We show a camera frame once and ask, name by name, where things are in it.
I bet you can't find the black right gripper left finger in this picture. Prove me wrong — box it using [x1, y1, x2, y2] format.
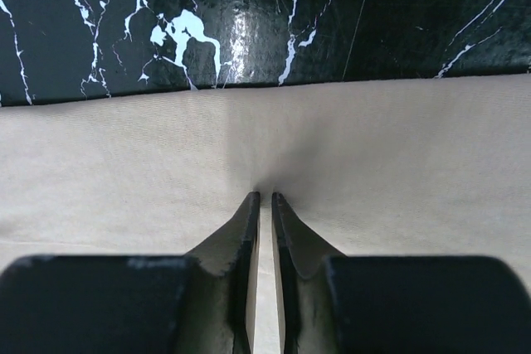
[1, 192, 261, 353]

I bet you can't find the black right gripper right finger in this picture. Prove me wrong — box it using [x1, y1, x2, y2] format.
[271, 193, 530, 353]

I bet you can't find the beige t shirt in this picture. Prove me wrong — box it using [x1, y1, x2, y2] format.
[1, 75, 530, 353]

